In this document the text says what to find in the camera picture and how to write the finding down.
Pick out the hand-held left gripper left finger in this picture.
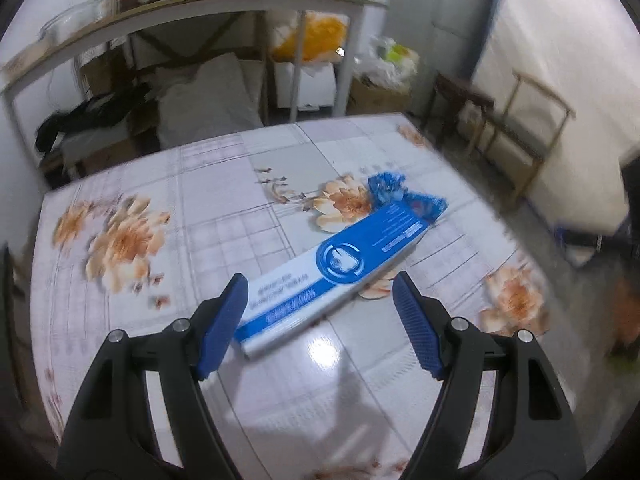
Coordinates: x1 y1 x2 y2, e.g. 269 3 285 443
57 273 249 480

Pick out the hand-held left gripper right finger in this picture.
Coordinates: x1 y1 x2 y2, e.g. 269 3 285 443
392 271 586 480

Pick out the blue white long box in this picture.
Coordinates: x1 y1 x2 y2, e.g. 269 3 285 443
234 200 436 360

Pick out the crumpled blue wrapper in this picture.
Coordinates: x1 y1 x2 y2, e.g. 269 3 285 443
367 171 448 223

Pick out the wooden chair with dark seat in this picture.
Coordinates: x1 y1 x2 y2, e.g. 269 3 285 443
467 70 576 211

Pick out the grey white pillow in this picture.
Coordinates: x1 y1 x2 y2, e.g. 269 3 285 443
157 52 263 148

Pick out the dark wooden stool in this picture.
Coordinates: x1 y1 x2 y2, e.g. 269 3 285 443
425 72 496 146

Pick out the black bag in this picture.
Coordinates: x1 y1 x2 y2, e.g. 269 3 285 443
35 82 151 153

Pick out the white chest cabinet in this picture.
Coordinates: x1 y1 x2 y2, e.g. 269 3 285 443
272 60 336 111

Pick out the brown cardboard box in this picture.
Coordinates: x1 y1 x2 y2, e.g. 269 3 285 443
80 55 131 96

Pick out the beige mattress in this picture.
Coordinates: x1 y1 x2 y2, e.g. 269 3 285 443
472 0 640 236

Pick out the yellow plastic bag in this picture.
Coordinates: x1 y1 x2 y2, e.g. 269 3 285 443
272 12 351 61

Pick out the grey refrigerator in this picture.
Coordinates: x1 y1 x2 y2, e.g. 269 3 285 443
385 0 501 81

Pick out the wooden shelf table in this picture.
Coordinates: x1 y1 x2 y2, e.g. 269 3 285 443
0 0 391 126

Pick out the clear glass bowl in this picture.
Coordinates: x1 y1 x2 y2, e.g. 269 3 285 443
37 0 108 43

